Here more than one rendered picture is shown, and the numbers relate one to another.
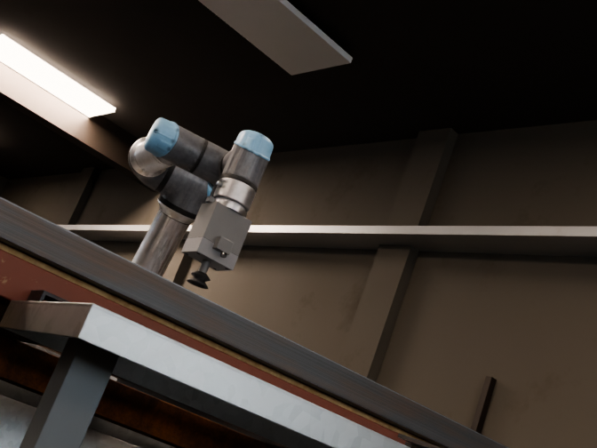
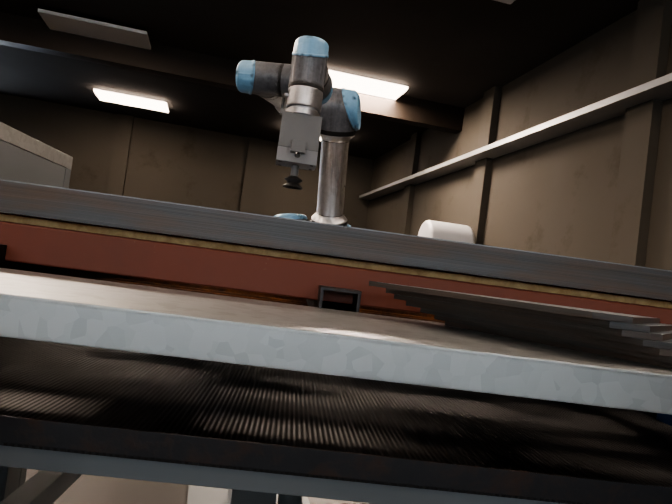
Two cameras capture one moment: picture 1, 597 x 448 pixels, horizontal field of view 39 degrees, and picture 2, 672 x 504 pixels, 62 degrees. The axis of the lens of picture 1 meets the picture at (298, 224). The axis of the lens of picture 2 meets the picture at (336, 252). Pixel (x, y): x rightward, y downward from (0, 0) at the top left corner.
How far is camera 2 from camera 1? 72 cm
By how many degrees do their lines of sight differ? 28
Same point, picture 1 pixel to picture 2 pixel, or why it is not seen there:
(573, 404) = not seen: outside the picture
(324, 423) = (18, 313)
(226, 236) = (301, 137)
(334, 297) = (600, 163)
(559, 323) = not seen: outside the picture
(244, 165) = (299, 70)
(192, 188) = (333, 111)
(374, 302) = (632, 156)
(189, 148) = (267, 75)
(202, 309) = (142, 210)
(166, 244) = (333, 163)
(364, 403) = (365, 255)
